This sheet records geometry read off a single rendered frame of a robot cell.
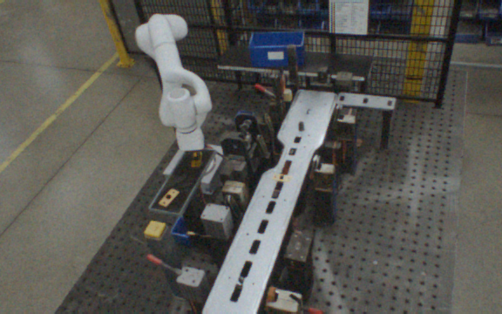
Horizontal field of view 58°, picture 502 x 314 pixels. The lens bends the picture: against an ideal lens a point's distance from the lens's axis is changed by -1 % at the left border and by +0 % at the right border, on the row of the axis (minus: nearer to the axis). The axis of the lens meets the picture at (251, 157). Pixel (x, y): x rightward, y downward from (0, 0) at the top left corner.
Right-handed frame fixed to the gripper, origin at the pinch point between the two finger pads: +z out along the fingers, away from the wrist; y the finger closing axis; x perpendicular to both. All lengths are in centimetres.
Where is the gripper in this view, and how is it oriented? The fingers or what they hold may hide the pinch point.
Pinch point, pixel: (195, 154)
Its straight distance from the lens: 191.5
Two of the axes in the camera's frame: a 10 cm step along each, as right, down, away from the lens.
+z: 1.3, 7.2, 6.8
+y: 9.9, -0.7, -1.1
